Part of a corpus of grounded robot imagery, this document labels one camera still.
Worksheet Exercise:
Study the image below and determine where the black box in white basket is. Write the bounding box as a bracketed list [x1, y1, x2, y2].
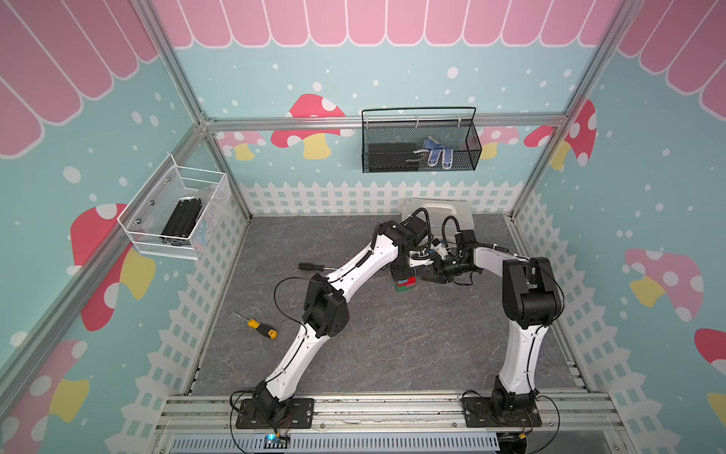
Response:
[160, 198, 202, 246]

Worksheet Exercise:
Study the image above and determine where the black handled screwdriver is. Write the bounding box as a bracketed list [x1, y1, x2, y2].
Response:
[297, 262, 338, 272]

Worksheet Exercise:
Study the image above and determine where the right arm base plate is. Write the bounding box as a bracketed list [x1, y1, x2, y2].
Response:
[461, 395, 542, 431]

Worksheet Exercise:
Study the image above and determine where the white plastic storage box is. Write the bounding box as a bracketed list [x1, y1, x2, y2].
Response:
[401, 198, 475, 230]

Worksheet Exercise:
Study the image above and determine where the red lego brick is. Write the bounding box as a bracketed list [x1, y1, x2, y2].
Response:
[396, 277, 416, 287]

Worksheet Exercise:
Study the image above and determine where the black wire mesh basket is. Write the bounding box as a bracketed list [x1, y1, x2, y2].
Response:
[360, 106, 482, 173]

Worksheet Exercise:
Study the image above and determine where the green lit circuit board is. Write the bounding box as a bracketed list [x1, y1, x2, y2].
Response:
[262, 434, 290, 450]

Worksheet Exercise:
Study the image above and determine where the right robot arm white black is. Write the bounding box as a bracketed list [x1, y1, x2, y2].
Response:
[418, 230, 563, 427]

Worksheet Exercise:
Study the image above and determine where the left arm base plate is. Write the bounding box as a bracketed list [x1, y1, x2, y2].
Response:
[233, 398, 315, 431]

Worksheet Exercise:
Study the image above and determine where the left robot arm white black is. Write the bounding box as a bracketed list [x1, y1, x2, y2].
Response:
[253, 208, 433, 428]

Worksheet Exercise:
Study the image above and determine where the blue white item in basket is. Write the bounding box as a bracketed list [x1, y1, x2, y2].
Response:
[413, 136, 454, 170]

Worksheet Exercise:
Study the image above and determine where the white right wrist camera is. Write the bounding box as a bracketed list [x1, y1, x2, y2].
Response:
[432, 243, 448, 258]

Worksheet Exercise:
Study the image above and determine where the white wire mesh basket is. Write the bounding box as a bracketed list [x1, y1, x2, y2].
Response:
[117, 155, 232, 260]

